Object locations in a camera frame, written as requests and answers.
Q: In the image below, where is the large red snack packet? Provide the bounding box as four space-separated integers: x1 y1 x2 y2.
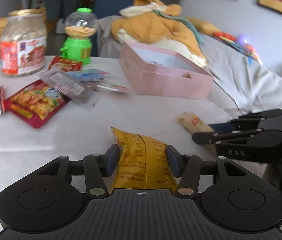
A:
3 79 72 128

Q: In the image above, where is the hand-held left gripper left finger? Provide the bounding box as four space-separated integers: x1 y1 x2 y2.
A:
38 144 121 197

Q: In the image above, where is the yellow cushion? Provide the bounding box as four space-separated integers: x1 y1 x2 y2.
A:
185 17 222 36

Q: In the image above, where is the yellow snack packet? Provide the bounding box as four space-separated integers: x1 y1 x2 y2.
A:
110 126 178 190

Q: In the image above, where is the beige snack bar packet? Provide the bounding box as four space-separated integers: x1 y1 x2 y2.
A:
175 112 218 155

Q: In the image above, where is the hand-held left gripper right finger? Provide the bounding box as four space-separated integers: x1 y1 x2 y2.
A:
165 145 248 197

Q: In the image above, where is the green candy dispenser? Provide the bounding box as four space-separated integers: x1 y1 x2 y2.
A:
59 7 98 65

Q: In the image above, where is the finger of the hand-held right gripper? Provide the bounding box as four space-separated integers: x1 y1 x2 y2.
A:
192 128 264 145
209 109 282 133

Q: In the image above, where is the large clear jar red label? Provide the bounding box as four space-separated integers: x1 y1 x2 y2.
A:
0 9 47 77

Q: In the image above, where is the small red snack packet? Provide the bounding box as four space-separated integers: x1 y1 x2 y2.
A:
48 56 83 73

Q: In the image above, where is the orange padded jacket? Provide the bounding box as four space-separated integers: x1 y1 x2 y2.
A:
111 0 208 68

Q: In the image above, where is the dark blue cabinet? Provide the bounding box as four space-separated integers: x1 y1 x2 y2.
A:
95 0 141 19

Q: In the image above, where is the clear packet with pink stripe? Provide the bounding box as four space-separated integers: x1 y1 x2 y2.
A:
87 82 131 94

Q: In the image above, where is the pink cardboard box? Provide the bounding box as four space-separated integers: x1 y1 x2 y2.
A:
119 41 214 100

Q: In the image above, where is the white tablecloth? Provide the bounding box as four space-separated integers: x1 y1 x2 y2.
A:
0 55 234 232

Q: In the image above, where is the light blue cartoon snack packet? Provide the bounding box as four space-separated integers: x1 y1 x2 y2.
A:
67 69 109 82

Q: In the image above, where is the dark hanging garment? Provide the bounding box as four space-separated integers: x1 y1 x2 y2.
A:
42 0 83 22

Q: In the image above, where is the grey clear snack packet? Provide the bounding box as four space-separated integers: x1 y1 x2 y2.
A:
39 67 99 109

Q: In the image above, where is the pile of colourful toys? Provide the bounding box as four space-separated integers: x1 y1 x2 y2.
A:
212 31 263 65

